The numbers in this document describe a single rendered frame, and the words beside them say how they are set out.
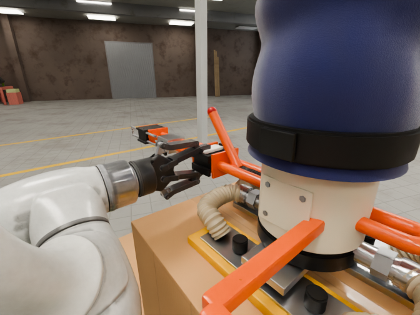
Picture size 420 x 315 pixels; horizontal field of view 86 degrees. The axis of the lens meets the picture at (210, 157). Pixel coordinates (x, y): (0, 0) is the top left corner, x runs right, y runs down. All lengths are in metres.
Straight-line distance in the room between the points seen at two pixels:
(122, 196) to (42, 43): 15.02
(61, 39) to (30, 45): 1.44
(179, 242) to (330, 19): 0.43
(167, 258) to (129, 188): 0.15
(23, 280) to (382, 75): 0.37
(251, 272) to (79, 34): 14.96
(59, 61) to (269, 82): 14.96
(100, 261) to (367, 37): 0.36
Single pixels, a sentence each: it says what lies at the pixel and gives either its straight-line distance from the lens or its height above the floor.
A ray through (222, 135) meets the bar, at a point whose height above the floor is 1.17.
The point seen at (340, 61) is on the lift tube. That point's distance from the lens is 0.27.
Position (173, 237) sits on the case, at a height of 0.97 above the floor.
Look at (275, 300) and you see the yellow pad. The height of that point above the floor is 1.00.
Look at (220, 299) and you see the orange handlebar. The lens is 0.23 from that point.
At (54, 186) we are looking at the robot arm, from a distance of 0.41.
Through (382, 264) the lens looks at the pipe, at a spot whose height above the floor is 1.05.
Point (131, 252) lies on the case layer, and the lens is 1.16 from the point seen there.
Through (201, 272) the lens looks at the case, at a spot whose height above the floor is 0.97.
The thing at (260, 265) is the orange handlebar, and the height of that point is 1.11.
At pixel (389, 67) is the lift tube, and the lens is 0.29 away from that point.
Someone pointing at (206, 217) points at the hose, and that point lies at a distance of 0.45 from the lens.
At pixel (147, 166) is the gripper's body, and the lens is 0.46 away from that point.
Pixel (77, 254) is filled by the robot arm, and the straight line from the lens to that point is 0.31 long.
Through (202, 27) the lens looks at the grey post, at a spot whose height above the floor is 1.91.
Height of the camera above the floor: 1.29
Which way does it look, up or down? 20 degrees down
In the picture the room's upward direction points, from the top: straight up
